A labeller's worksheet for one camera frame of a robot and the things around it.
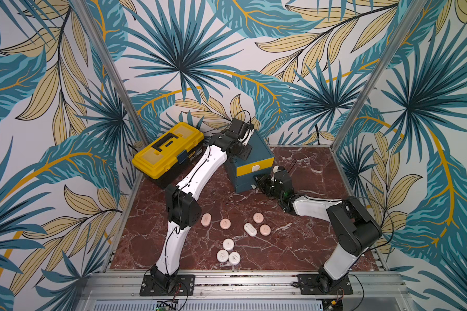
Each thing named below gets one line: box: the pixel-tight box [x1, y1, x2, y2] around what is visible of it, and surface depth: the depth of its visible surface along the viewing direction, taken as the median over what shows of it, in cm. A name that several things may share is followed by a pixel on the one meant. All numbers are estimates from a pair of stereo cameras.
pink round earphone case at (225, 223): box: [219, 217, 232, 231], surface depth 90 cm
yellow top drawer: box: [236, 156, 276, 177], surface depth 87 cm
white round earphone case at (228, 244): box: [222, 238, 235, 251], surface depth 83 cm
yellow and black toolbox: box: [131, 121, 205, 190], surface depth 95 cm
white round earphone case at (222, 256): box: [216, 249, 229, 263], surface depth 81 cm
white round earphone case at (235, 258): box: [228, 251, 242, 265], surface depth 80 cm
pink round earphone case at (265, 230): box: [259, 224, 272, 236], surface depth 87 cm
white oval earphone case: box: [243, 222, 258, 237], surface depth 87 cm
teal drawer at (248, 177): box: [236, 167, 274, 186], surface depth 90 cm
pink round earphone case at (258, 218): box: [252, 212, 264, 224], surface depth 92 cm
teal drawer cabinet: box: [225, 129, 276, 194], surface depth 90 cm
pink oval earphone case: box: [200, 212, 213, 228], surface depth 90 cm
